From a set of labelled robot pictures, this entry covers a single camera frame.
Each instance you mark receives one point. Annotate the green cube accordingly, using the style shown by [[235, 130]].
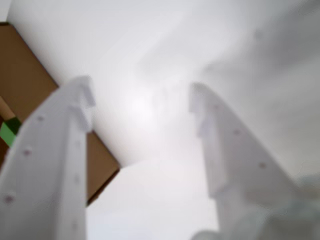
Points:
[[7, 133]]

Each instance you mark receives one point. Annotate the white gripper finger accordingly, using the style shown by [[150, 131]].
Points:
[[50, 162], [237, 162]]

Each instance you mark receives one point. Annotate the brown cardboard box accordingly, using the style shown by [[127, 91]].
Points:
[[20, 75]]

